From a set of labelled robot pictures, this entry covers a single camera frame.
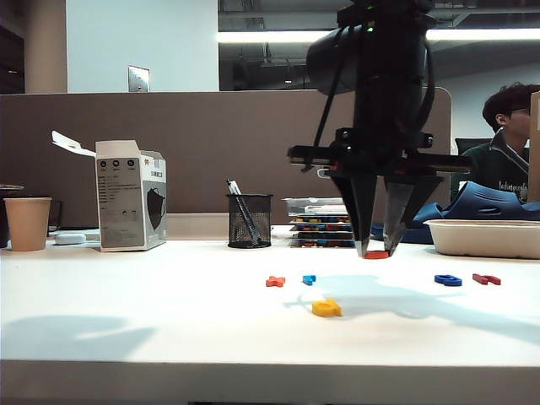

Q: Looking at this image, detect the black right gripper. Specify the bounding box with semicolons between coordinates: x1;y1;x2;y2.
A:
287;78;473;258

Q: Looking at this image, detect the yellow letter d magnet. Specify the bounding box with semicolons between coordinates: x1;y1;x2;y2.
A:
311;297;343;318

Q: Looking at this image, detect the dark blue cloth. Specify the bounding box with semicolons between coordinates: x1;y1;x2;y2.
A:
370;201;444;245

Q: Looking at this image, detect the white marker pen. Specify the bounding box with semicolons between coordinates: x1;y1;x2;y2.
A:
301;205;349;215

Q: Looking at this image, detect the blue foam slipper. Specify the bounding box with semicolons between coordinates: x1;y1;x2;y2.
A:
445;180;540;221

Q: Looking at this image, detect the black office chair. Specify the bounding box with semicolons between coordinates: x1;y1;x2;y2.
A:
454;137;494;159

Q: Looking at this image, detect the black mesh pen holder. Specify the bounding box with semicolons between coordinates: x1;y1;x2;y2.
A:
226;193;273;249

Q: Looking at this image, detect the person in green jacket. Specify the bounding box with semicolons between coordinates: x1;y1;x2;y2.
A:
449;82;532;203

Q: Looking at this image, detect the black clear pen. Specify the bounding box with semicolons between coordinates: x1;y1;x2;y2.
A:
226;179;262;246

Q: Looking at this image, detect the brown cardboard box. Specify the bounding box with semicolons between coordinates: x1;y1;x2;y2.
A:
529;91;540;203

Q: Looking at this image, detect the brown desk partition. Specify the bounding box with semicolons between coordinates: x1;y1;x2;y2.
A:
0;86;452;227

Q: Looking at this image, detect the ceiling light strip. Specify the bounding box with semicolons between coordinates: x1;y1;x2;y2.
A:
218;28;540;43

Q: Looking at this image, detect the white face mask box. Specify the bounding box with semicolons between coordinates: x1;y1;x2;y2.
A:
51;129;168;253

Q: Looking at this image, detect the white earbud case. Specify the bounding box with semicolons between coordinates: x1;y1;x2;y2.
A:
53;231;88;246

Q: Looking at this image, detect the brown paper cup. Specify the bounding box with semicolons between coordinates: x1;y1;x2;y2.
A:
3;197;52;252

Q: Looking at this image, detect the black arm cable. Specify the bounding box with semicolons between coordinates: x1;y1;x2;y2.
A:
415;37;435;132
301;24;355;172

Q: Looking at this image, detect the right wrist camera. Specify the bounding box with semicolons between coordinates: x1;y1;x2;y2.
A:
305;25;359;96

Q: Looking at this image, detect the silver wall switch plate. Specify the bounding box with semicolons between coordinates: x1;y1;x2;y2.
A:
127;64;151;94

